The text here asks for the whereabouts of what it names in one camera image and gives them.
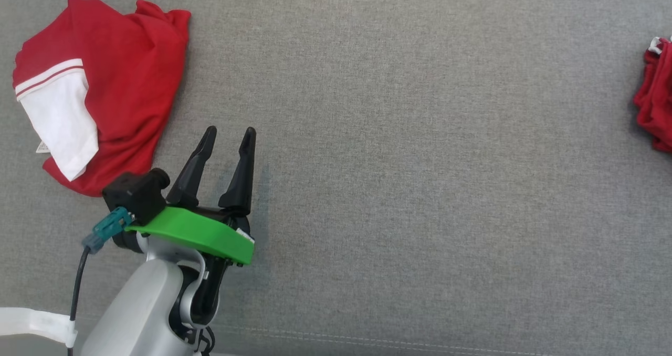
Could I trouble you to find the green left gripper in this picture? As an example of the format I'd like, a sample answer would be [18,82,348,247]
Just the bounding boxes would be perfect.
[125,125,258,267]

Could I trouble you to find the red Bulls jersey white sleeves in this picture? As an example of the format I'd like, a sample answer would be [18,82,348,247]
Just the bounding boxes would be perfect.
[12,0,192,197]

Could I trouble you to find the red garment white trim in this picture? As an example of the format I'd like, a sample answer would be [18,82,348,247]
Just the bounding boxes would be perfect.
[633,35,672,153]

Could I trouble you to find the grey fabric sofa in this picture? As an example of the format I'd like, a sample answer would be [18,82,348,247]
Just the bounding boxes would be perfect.
[0,0,672,356]

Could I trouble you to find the white tape tag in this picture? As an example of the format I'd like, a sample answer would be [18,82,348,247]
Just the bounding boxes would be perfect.
[0,307,79,347]

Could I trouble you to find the teal cable connector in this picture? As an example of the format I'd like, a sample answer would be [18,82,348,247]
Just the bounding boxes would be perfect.
[81,206,135,255]

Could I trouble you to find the thin black cable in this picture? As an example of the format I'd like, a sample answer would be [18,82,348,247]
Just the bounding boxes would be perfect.
[67,246,92,356]

